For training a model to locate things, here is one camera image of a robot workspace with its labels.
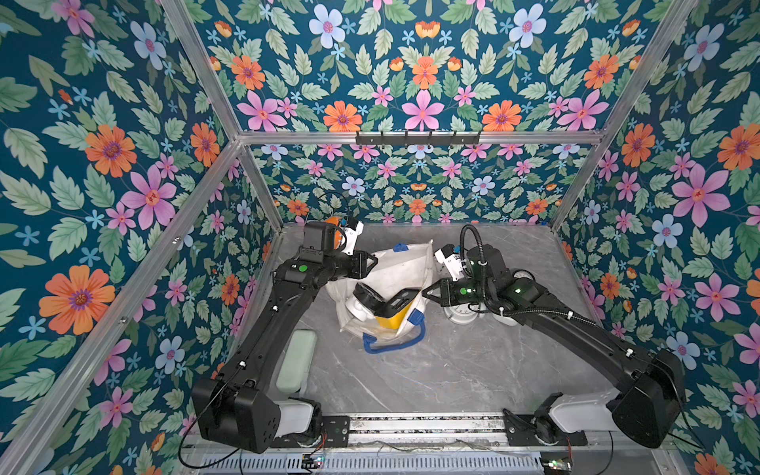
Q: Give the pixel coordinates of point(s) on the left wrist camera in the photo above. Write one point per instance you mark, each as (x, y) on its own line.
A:
(351, 231)

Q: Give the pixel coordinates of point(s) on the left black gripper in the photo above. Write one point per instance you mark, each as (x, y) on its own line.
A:
(358, 269)

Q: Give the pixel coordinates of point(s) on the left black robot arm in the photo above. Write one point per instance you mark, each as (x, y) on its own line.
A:
(234, 408)

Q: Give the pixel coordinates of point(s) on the black hook rail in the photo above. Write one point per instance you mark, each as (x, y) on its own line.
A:
(407, 138)

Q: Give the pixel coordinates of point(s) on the aluminium cage frame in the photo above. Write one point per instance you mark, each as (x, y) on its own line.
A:
(107, 132)

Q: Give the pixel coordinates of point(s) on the white canvas bag blue handles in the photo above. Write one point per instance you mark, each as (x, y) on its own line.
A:
(403, 266)

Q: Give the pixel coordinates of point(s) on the yellow alarm clock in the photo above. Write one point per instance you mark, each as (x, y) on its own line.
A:
(395, 322)

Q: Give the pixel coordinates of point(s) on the orange plush toy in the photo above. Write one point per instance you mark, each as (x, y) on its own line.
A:
(336, 223)

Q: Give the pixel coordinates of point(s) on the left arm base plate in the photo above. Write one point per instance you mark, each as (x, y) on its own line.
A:
(329, 432)

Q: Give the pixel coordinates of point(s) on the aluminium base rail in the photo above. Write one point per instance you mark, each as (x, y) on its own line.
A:
(411, 432)

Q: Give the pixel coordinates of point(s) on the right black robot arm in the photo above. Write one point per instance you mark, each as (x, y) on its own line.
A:
(648, 393)

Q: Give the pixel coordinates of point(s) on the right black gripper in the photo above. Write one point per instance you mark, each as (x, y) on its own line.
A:
(447, 291)

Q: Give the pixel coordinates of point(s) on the white black twin-bell alarm clock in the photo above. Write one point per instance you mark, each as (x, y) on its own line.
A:
(462, 315)

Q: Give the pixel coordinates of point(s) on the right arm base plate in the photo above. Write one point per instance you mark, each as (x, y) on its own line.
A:
(531, 429)

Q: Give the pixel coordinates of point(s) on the white vented cable duct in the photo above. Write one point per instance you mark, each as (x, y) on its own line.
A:
(378, 463)

